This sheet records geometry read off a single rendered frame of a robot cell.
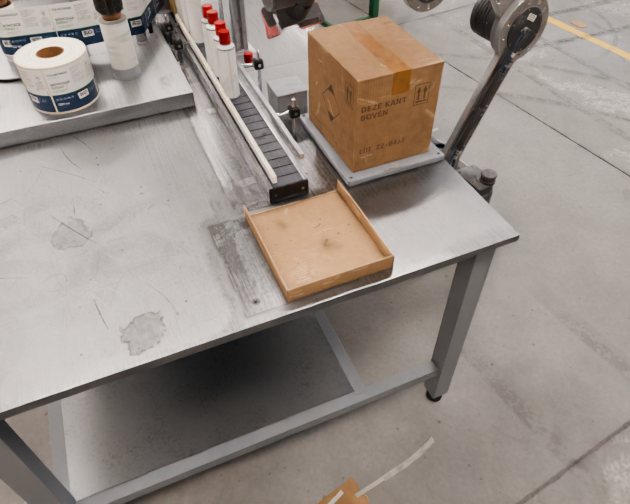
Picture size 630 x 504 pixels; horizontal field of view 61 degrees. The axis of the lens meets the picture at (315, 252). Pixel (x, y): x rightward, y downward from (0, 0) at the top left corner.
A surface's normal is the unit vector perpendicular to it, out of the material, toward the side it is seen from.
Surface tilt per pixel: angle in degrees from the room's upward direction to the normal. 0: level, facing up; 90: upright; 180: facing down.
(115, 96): 0
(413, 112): 90
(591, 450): 0
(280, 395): 0
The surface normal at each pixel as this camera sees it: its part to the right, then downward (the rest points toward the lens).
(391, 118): 0.40, 0.65
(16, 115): 0.00, -0.70
